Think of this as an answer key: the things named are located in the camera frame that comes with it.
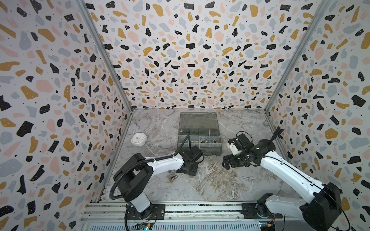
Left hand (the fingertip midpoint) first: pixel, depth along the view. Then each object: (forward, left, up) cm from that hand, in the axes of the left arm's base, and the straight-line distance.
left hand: (193, 169), depth 86 cm
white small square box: (+22, +37, 0) cm, 42 cm away
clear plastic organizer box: (+31, -8, -2) cm, 32 cm away
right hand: (+1, -19, +10) cm, 21 cm away
